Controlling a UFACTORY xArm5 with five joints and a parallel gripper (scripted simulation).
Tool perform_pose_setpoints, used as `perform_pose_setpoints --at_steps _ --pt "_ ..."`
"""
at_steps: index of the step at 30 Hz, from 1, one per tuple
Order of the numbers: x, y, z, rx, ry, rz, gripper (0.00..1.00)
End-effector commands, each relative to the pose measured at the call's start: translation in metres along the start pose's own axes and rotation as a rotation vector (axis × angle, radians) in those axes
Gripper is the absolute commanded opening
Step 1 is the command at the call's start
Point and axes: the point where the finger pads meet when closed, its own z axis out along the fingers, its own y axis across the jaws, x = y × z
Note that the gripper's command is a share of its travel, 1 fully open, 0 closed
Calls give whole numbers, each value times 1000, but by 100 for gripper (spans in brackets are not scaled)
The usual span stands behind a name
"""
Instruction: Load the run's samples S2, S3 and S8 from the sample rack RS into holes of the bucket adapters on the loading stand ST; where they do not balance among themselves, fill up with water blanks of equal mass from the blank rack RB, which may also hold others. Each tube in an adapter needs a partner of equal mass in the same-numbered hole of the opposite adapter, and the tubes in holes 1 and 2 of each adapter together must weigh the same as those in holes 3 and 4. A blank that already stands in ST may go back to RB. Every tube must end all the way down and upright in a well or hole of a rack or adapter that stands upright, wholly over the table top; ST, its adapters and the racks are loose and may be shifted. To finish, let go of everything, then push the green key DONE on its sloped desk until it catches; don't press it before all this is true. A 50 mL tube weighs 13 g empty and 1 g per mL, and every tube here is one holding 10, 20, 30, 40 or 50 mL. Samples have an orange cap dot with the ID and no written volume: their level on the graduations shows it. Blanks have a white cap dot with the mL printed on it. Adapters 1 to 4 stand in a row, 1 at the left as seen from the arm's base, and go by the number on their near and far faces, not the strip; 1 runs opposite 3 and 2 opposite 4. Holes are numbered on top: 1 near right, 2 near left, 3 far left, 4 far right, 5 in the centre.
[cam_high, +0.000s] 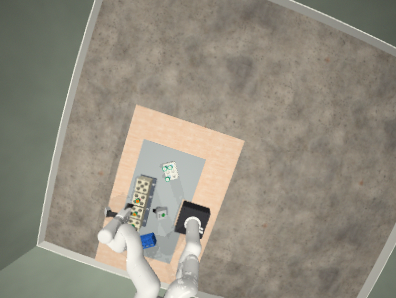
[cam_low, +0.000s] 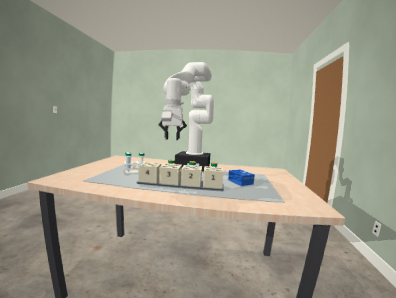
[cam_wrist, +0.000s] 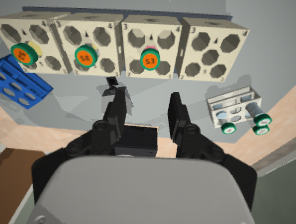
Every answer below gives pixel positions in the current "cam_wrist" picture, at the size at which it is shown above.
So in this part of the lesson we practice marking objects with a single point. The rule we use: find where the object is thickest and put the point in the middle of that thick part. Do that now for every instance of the blue tube rack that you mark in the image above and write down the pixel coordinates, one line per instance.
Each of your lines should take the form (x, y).
(20, 78)

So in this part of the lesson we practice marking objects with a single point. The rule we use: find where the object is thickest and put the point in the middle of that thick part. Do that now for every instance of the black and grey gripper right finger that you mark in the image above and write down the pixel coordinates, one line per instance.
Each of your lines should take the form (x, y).
(190, 142)

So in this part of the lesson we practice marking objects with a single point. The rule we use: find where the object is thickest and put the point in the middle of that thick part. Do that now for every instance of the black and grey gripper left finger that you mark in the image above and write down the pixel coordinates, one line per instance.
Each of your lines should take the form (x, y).
(100, 139)

